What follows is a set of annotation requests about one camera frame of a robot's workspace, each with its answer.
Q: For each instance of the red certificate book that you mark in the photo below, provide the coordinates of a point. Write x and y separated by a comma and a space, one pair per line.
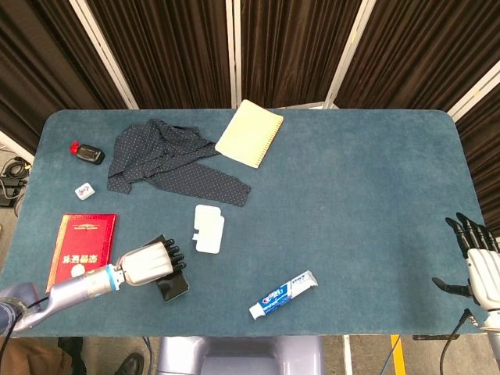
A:
80, 246

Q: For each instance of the white mahjong tile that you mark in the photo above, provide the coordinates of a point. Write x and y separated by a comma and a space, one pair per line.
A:
85, 190

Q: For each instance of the black shoe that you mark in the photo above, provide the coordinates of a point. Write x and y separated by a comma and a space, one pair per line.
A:
131, 364

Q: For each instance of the blue table mat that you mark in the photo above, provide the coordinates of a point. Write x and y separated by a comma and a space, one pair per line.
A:
312, 218

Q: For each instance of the blue white toothpaste tube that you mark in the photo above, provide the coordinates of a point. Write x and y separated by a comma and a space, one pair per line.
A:
282, 295

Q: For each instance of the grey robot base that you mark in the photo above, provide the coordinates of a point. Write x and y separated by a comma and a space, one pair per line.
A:
238, 356

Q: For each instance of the black bottle with red cap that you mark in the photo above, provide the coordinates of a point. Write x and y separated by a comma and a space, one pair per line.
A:
89, 152

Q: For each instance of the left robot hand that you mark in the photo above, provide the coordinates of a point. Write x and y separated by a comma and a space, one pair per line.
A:
150, 263

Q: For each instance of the white partition frame post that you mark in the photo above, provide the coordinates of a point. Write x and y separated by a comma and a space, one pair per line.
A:
234, 52
474, 93
345, 51
105, 54

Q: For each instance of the black smartphone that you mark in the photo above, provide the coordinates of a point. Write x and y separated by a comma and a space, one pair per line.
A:
173, 287

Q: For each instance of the navy polka dot shirt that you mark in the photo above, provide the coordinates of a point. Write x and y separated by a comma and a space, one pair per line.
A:
172, 162

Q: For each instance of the white plastic piece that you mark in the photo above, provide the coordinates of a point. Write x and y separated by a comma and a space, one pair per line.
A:
209, 229

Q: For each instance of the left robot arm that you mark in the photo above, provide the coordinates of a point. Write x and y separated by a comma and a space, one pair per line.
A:
58, 297

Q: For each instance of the brown trouser leg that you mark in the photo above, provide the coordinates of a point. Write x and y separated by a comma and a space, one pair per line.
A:
31, 357

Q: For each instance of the dark brown curtain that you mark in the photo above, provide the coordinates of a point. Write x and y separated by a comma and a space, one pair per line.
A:
297, 51

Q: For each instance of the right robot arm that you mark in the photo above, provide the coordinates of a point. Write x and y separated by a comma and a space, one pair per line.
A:
493, 328

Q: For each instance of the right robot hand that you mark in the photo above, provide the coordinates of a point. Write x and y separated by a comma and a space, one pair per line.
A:
484, 269

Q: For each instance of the cream spiral notebook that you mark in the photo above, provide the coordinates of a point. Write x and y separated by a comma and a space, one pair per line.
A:
250, 133

